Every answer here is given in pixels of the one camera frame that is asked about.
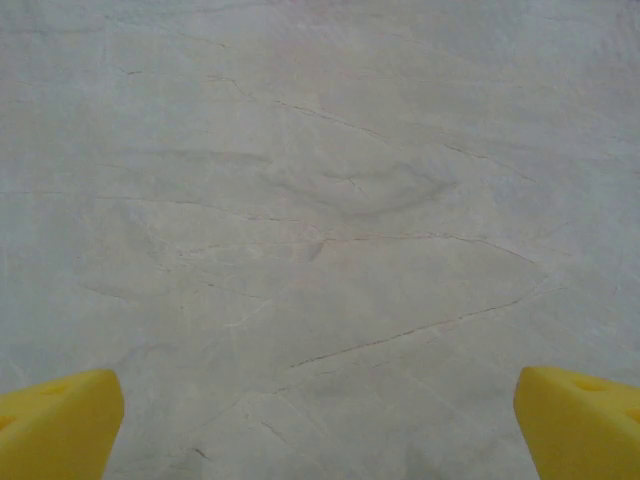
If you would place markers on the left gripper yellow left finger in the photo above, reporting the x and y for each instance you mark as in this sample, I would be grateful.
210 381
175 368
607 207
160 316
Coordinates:
55 425

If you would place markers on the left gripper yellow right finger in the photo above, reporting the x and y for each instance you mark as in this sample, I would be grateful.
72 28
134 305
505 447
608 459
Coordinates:
585 425

